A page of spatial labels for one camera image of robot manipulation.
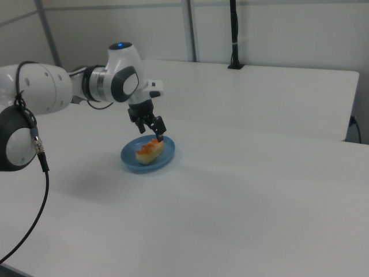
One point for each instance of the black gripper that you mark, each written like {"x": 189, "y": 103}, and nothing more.
{"x": 142, "y": 111}

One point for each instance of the grey metal partition post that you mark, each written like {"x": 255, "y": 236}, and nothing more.
{"x": 191, "y": 29}
{"x": 47, "y": 31}

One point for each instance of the blue round plate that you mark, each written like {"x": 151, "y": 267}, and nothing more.
{"x": 161, "y": 161}

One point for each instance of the orange glazed bread loaf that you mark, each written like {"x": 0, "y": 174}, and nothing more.
{"x": 150, "y": 151}

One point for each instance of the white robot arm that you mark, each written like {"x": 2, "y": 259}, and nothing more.
{"x": 43, "y": 86}

